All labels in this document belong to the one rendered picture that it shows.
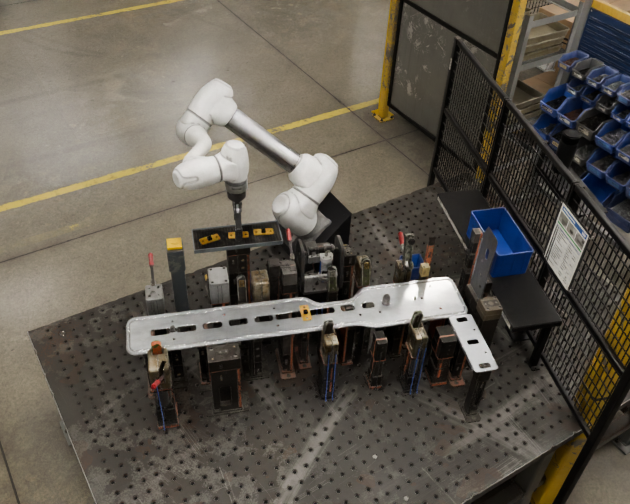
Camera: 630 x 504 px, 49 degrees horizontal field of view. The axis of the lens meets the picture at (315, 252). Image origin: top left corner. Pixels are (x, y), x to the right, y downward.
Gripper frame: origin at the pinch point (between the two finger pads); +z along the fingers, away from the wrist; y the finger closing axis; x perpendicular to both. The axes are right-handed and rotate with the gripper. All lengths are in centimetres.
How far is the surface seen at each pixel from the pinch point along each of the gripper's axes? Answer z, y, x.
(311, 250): 2.1, 14.3, 29.0
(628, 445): 119, 49, 193
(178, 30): 121, -458, -42
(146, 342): 20, 42, -38
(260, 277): 12.1, 17.8, 7.8
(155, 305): 17.5, 24.6, -34.8
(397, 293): 20, 25, 65
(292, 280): 16.2, 16.7, 21.2
